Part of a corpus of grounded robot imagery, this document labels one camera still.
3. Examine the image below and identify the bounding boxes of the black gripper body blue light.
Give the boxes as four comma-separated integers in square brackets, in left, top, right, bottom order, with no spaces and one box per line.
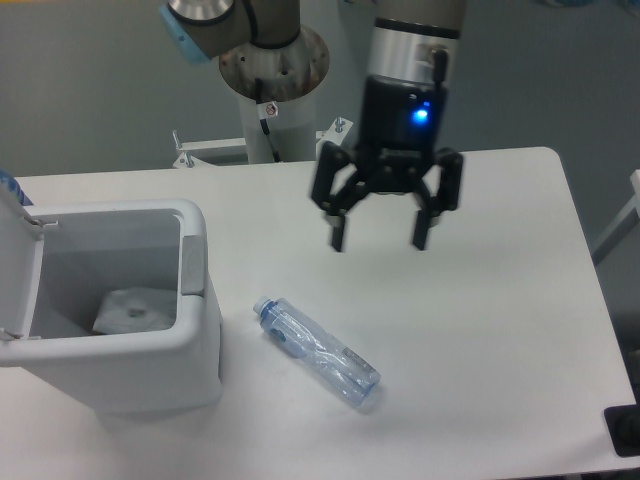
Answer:
[356,75,448,194]

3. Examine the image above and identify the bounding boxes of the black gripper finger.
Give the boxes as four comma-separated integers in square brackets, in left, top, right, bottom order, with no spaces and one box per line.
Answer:
[310,141,370,252]
[408,148,464,251]

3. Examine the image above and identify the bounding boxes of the white plastic wrapper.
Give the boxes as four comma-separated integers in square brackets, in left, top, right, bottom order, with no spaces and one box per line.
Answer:
[92,287,177,335]

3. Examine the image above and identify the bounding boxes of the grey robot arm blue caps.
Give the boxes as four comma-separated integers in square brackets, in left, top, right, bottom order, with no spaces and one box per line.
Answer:
[159,1,466,250]

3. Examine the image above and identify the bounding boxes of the white plastic trash can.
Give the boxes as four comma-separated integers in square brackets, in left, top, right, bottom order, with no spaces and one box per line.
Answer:
[1,193,222,413]

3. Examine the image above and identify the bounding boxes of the clear crushed plastic bottle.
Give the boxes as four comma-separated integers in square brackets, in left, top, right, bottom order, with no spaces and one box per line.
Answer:
[253,296,381,414]

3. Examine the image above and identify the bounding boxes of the black clamp at table edge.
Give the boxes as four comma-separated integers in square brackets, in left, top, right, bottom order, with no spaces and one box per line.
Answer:
[604,404,640,458]

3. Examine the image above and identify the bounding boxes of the blue object behind lid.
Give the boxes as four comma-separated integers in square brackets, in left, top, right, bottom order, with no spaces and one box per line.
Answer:
[0,170,33,206]

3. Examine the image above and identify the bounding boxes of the black cable on pedestal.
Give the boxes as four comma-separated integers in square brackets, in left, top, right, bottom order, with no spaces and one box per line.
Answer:
[253,77,282,164]

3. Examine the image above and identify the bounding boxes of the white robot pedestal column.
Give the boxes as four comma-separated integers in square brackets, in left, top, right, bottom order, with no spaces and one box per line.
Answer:
[219,26,330,143]

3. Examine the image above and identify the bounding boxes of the white frame at right edge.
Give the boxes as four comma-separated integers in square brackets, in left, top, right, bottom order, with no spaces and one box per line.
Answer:
[591,170,639,266]

